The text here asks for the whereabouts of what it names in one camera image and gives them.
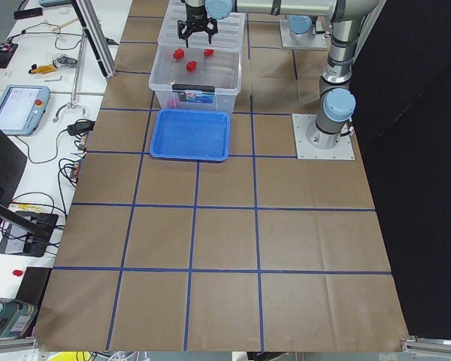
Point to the aluminium frame post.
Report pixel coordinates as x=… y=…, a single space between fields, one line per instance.
x=91 y=27

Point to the aluminium profile bottom left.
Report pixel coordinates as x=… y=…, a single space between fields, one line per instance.
x=18 y=344

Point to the black box latch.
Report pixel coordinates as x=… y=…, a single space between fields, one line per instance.
x=193 y=87

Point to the aluminium profile bottom right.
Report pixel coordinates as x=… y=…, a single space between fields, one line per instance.
x=427 y=346

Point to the green device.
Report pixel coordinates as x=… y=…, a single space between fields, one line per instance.
x=15 y=318

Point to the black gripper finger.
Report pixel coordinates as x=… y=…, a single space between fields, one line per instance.
x=183 y=31
x=211 y=28

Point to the yellow tool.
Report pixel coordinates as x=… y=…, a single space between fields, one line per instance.
x=42 y=69

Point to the aluminium profile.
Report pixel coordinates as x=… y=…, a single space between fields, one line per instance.
x=18 y=344
x=427 y=346

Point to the black monitor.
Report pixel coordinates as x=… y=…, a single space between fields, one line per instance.
x=12 y=165

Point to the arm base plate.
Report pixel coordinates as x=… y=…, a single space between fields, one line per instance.
x=313 y=39
x=312 y=144

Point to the blue teach pendant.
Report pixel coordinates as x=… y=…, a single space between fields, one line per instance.
x=22 y=107

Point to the clear plastic storage box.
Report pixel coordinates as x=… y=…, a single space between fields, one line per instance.
x=189 y=78

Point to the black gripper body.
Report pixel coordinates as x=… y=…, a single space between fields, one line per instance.
x=194 y=11

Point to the clear plastic box lid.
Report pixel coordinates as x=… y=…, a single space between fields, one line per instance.
x=229 y=37

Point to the metal stand with hook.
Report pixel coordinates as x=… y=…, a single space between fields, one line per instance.
x=73 y=104

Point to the black adapter box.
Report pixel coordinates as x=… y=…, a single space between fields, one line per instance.
x=80 y=127

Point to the blue plastic tray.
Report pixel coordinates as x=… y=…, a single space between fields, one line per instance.
x=191 y=135

